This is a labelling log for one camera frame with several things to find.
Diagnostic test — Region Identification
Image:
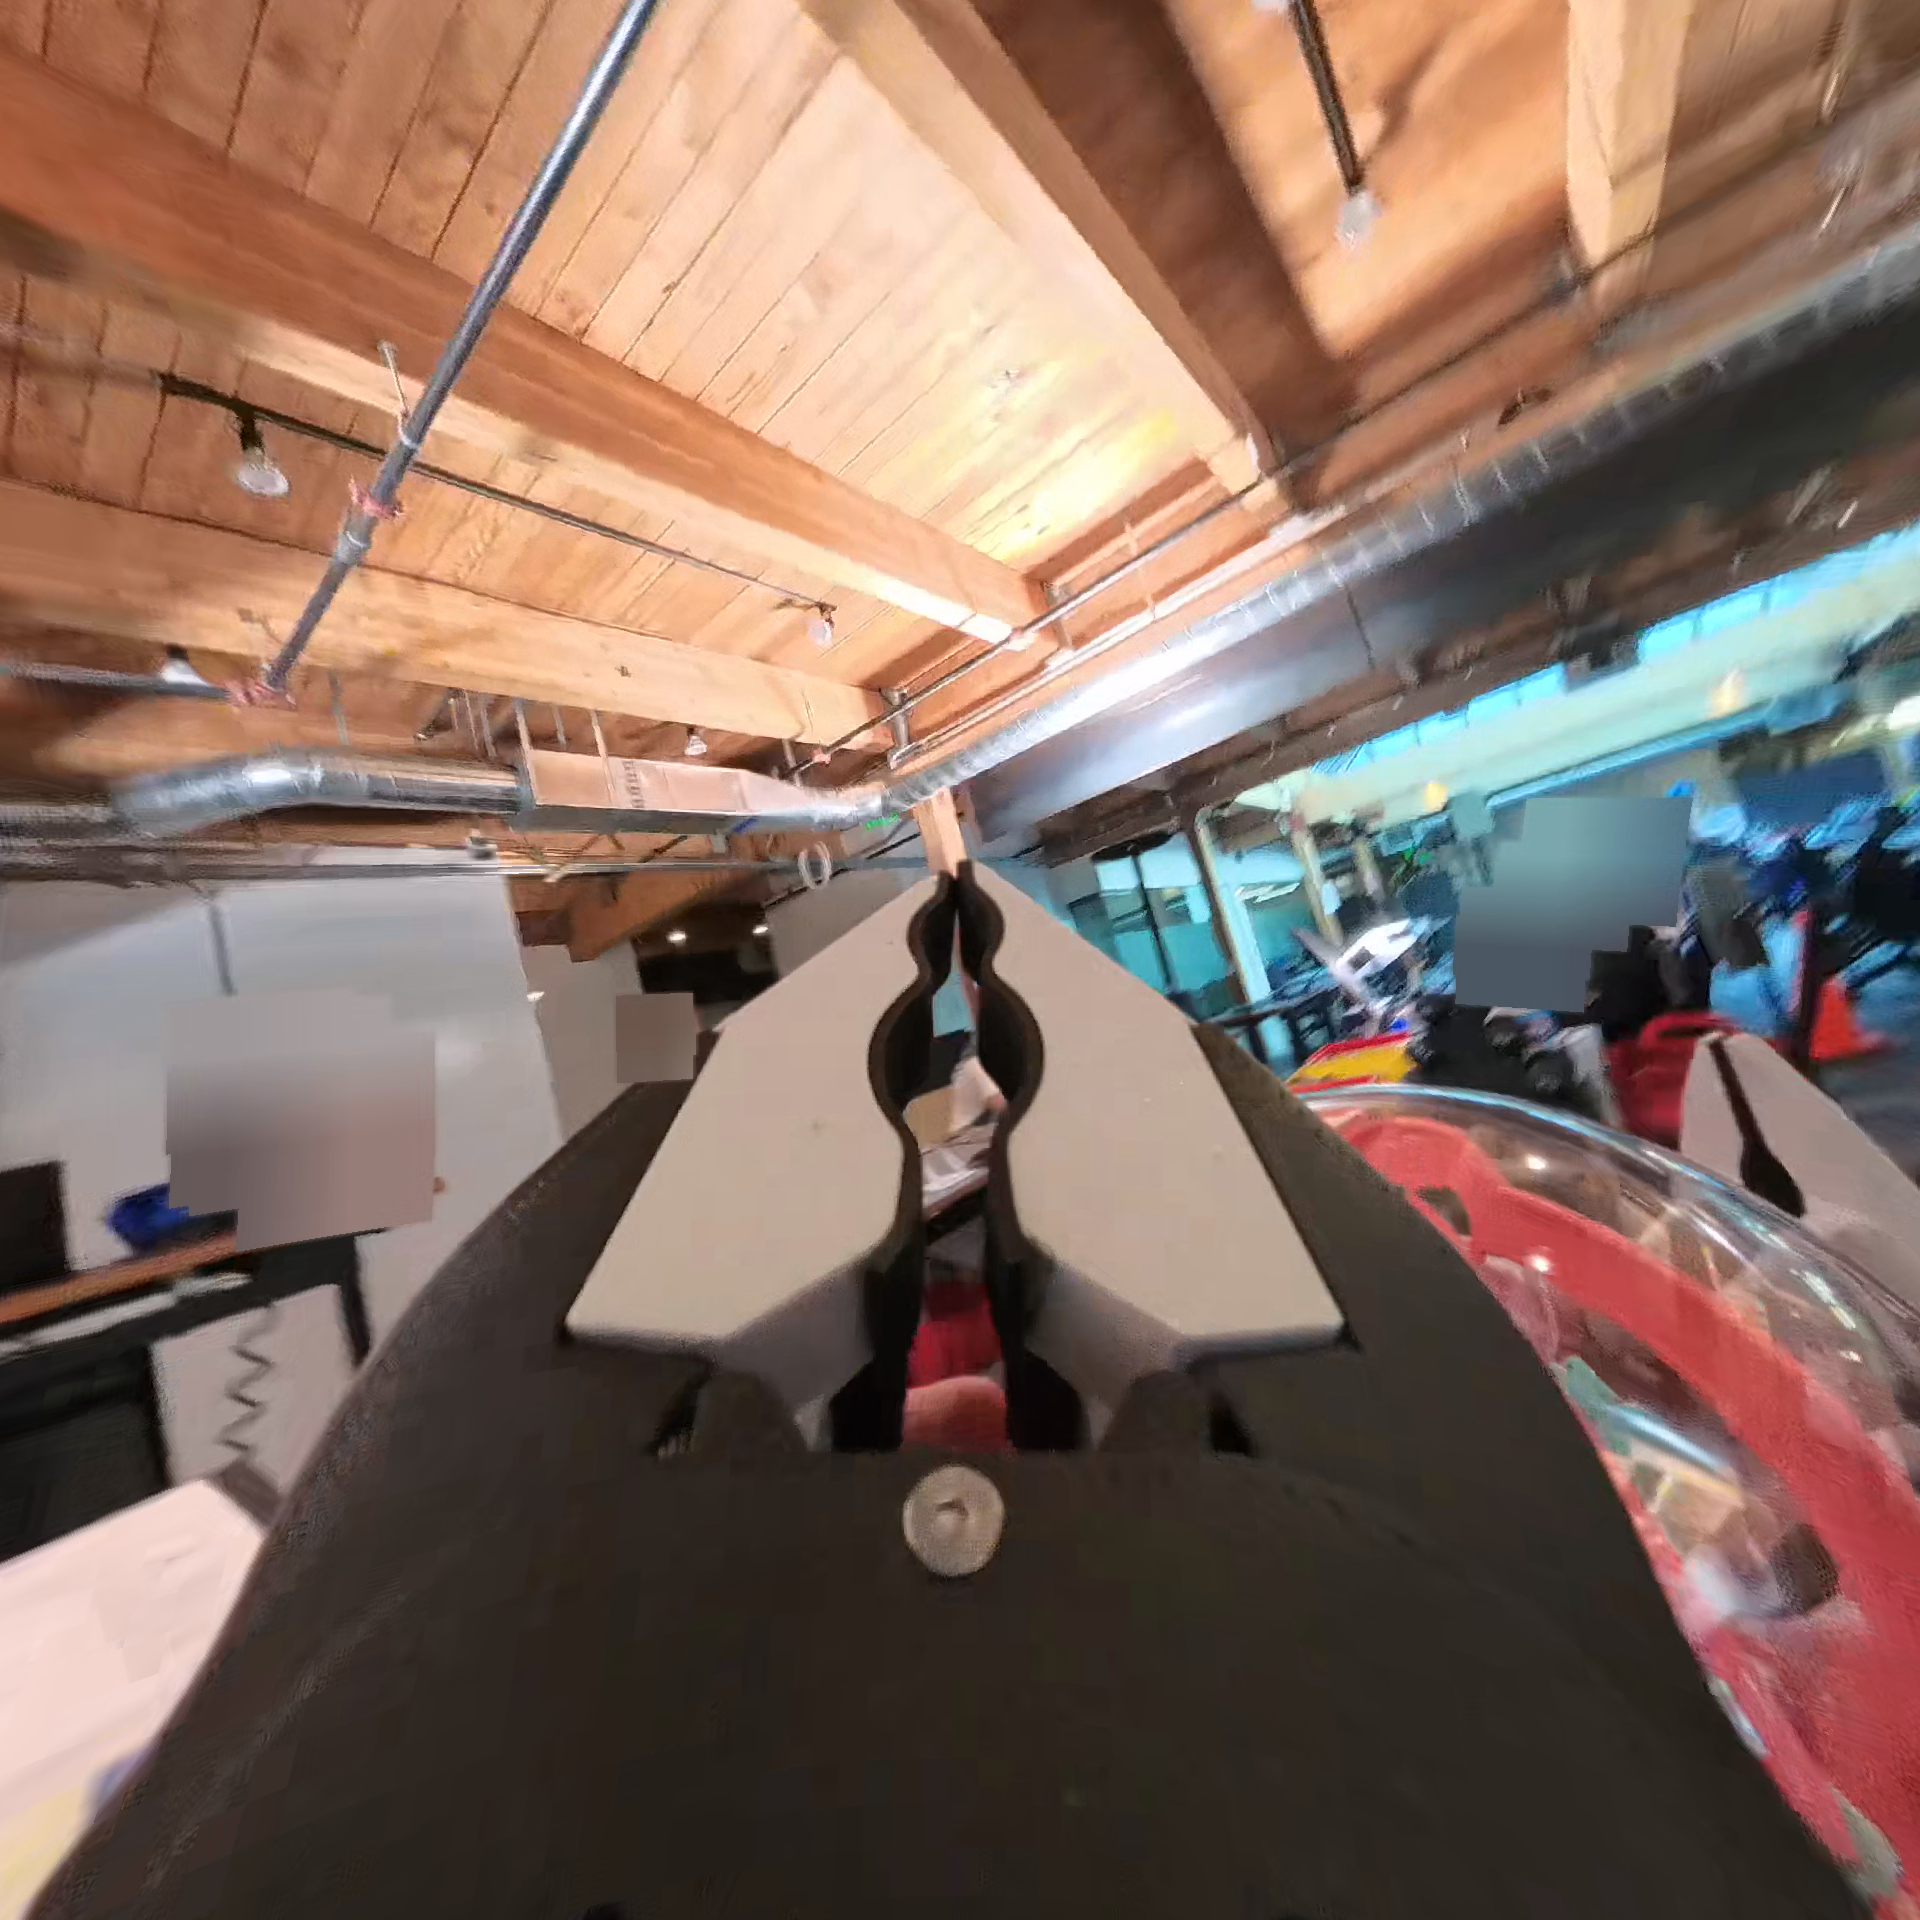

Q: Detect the orange traffic cone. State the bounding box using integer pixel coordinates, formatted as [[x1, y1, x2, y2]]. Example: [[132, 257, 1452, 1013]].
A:
[[1808, 961, 1895, 1070]]

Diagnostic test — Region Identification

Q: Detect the person's left hand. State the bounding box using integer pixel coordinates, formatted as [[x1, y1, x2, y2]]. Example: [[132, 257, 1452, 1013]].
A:
[[902, 1369, 1009, 1454]]

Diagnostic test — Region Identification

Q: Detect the clear maze ball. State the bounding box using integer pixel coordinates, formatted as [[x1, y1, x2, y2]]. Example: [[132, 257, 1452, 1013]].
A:
[[1296, 1088, 1920, 1920]]

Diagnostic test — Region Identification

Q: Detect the wooden desk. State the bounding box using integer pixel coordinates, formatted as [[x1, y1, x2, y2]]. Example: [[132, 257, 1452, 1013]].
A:
[[0, 1224, 377, 1519]]

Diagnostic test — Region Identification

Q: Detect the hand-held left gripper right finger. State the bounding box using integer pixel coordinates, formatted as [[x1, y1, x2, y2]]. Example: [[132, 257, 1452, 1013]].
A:
[[953, 862, 1350, 1446]]

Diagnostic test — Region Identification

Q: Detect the black lighting track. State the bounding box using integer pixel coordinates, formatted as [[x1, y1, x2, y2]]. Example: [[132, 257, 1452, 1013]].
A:
[[158, 373, 837, 619]]

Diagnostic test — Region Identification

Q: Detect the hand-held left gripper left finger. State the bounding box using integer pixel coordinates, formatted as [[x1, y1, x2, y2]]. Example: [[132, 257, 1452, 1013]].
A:
[[564, 871, 963, 1446]]

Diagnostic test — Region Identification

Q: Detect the red storage bin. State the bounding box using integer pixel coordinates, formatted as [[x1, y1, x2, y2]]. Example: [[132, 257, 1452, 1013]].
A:
[[1635, 1013, 1741, 1143]]

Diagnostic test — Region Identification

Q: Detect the silver ventilation duct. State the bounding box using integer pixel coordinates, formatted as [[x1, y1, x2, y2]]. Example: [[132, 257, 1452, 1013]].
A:
[[111, 225, 1920, 842]]

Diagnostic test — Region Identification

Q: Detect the silver ceiling pipe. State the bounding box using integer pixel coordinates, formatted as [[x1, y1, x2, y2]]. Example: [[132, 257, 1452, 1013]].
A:
[[262, 0, 662, 699]]

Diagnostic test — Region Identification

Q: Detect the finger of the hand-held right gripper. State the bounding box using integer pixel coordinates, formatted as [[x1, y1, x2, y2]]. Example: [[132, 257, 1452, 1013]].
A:
[[1720, 1031, 1920, 1304], [1677, 1031, 1805, 1221]]

